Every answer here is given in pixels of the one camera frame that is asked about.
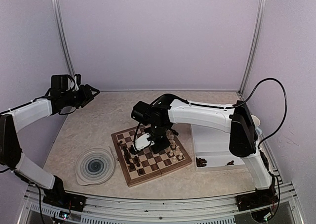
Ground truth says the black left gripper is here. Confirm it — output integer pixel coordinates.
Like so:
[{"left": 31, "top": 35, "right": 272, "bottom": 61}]
[{"left": 61, "top": 84, "right": 99, "bottom": 108}]

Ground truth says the dark chess piece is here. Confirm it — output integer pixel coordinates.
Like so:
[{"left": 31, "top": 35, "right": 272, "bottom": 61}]
[{"left": 122, "top": 146, "right": 128, "bottom": 153}]

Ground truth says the wooden chess board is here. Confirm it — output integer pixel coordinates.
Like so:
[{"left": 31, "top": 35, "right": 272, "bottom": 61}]
[{"left": 111, "top": 127, "right": 192, "bottom": 187}]

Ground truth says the dark piece back rank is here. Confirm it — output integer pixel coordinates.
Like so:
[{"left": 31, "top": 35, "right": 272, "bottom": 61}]
[{"left": 129, "top": 163, "right": 135, "bottom": 171}]

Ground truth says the white plastic tray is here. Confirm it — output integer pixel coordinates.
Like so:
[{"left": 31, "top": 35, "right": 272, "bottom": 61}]
[{"left": 191, "top": 125, "right": 246, "bottom": 172}]

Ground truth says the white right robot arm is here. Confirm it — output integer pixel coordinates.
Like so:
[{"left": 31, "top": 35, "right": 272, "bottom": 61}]
[{"left": 131, "top": 93, "right": 275, "bottom": 206}]

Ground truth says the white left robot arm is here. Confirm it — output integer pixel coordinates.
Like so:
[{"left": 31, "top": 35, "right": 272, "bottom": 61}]
[{"left": 0, "top": 74, "right": 100, "bottom": 207}]

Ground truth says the white chess pieces row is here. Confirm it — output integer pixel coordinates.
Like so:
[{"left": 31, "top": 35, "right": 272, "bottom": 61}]
[{"left": 166, "top": 130, "right": 185, "bottom": 164}]

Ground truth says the collapsible silicone bowl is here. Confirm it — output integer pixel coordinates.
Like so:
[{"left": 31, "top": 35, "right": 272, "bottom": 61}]
[{"left": 75, "top": 146, "right": 115, "bottom": 186}]

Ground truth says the light blue mug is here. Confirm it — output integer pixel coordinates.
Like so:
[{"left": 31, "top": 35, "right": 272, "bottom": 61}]
[{"left": 251, "top": 115, "right": 262, "bottom": 136}]

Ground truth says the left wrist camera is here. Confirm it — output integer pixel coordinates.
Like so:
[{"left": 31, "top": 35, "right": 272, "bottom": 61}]
[{"left": 70, "top": 74, "right": 81, "bottom": 91}]

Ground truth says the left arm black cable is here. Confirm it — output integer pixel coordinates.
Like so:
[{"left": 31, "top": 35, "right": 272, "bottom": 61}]
[{"left": 0, "top": 88, "right": 77, "bottom": 116}]

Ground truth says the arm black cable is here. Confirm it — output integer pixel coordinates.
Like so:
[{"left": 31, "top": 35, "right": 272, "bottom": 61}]
[
  {"left": 0, "top": 88, "right": 77, "bottom": 116},
  {"left": 133, "top": 78, "right": 288, "bottom": 175}
]

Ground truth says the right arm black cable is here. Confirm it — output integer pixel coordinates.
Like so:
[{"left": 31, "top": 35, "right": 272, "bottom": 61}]
[{"left": 133, "top": 78, "right": 288, "bottom": 175}]

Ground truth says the left aluminium frame post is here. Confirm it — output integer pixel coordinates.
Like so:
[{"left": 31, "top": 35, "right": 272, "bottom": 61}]
[{"left": 51, "top": 0, "right": 76, "bottom": 78}]

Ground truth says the aluminium frame post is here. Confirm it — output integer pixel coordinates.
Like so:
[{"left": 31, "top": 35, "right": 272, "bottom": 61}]
[
  {"left": 238, "top": 0, "right": 267, "bottom": 96},
  {"left": 51, "top": 0, "right": 76, "bottom": 78}
]

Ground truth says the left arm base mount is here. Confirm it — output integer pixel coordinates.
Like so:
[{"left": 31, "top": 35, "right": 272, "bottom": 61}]
[{"left": 43, "top": 176, "right": 86, "bottom": 212}]

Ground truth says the front aluminium rail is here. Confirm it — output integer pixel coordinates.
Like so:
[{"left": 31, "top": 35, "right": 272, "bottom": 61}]
[{"left": 14, "top": 181, "right": 304, "bottom": 224}]

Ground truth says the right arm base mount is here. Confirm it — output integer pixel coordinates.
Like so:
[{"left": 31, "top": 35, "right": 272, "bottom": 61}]
[{"left": 236, "top": 188, "right": 279, "bottom": 224}]

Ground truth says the right aluminium frame post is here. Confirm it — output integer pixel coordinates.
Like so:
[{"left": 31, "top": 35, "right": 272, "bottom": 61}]
[{"left": 238, "top": 0, "right": 267, "bottom": 96}]

